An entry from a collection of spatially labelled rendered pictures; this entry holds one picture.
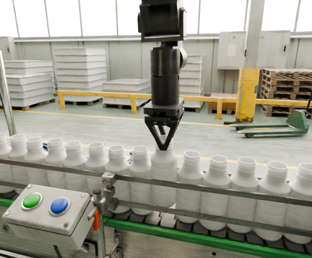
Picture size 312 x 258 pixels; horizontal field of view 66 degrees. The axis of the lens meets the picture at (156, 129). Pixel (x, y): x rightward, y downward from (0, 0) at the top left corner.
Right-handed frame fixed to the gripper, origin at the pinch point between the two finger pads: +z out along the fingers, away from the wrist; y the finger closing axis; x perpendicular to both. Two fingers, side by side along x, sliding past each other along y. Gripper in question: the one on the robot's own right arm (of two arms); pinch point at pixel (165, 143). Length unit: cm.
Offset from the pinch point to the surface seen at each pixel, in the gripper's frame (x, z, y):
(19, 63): 541, 24, 527
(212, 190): -10.7, 8.4, -3.1
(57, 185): 28.2, 13.7, -2.0
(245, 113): -63, 112, 440
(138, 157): 6.2, 4.0, -0.6
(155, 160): 1.6, 3.2, -2.4
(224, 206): -13.5, 12.7, -1.8
